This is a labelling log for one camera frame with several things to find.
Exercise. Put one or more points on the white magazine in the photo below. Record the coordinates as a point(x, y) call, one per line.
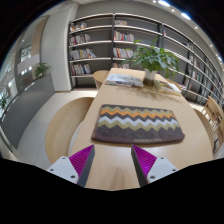
point(124, 80)

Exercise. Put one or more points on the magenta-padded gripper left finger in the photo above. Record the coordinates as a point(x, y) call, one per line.
point(66, 168)

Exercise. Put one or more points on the green potted plant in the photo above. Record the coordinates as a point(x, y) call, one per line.
point(151, 60)

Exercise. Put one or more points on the zigzag striped brown towel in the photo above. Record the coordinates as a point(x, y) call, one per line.
point(136, 125)

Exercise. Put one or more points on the small background potted plant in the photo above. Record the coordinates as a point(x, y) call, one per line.
point(41, 69)

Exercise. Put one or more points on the grey bookshelf unit with books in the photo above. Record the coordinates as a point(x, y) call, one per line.
point(96, 43)

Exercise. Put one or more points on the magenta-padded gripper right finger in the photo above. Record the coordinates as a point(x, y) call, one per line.
point(156, 168)

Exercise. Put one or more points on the ceiling lights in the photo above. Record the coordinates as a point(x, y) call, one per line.
point(164, 3)

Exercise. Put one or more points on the round-backed wooden chair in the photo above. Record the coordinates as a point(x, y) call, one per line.
point(65, 128)
point(100, 78)
point(205, 128)

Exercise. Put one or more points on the slatted wooden chair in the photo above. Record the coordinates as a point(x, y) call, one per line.
point(213, 113)

